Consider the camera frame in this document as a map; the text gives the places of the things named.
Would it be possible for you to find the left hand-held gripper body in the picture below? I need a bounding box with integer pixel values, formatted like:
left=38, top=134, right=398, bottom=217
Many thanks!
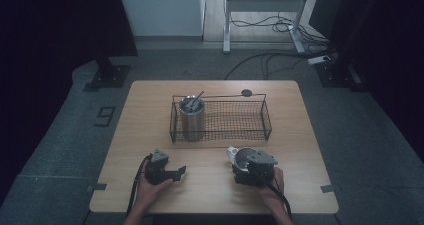
left=144, top=147, right=172, bottom=186

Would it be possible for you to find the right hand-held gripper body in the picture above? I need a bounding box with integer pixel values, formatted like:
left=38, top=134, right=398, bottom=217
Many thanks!
left=233, top=149, right=279, bottom=187

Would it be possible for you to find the white cup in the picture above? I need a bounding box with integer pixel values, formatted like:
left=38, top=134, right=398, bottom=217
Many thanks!
left=226, top=146, right=258, bottom=173

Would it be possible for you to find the stainless steel cup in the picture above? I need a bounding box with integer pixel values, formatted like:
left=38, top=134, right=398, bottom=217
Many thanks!
left=178, top=95, right=206, bottom=143

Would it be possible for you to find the black wire basket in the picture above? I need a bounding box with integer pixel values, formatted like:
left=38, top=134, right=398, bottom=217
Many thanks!
left=169, top=93, right=273, bottom=144

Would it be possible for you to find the person's right hand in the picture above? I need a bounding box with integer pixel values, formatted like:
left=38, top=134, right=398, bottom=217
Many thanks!
left=255, top=166, right=286, bottom=213

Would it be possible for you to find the person's left hand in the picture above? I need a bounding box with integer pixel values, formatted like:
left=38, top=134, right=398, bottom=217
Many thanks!
left=134, top=169, right=175, bottom=217

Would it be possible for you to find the grey utensil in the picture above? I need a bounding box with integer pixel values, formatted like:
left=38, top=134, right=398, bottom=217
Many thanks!
left=184, top=90, right=205, bottom=113

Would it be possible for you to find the black stand base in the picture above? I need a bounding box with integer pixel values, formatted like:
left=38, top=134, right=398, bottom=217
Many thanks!
left=314, top=58, right=364, bottom=89
left=89, top=56, right=132, bottom=89

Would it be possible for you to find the white power strip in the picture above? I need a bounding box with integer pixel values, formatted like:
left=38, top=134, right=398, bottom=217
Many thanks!
left=306, top=54, right=332, bottom=66

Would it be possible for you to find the white cabinet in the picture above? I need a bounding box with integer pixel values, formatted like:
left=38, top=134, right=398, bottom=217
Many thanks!
left=116, top=0, right=206, bottom=38

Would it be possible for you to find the dark curtain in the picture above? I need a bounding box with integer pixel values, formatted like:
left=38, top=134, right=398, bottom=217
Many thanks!
left=0, top=0, right=139, bottom=206
left=308, top=0, right=424, bottom=163

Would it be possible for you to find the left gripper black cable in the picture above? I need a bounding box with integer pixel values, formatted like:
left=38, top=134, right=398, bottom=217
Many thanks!
left=125, top=153, right=154, bottom=217

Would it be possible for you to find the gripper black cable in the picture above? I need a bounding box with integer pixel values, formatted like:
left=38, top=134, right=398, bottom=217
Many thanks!
left=125, top=153, right=154, bottom=217
left=252, top=169, right=294, bottom=219

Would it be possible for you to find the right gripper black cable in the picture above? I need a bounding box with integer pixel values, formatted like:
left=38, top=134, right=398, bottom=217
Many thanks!
left=252, top=169, right=294, bottom=219

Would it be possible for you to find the long black floor cable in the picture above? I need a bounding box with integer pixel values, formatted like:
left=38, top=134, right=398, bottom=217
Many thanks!
left=223, top=48, right=336, bottom=81

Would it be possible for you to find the bundle of floor cables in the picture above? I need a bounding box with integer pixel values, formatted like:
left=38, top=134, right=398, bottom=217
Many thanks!
left=229, top=14, right=330, bottom=47

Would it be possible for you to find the white desk frame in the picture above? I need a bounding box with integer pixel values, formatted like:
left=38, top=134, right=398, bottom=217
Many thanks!
left=222, top=0, right=313, bottom=55

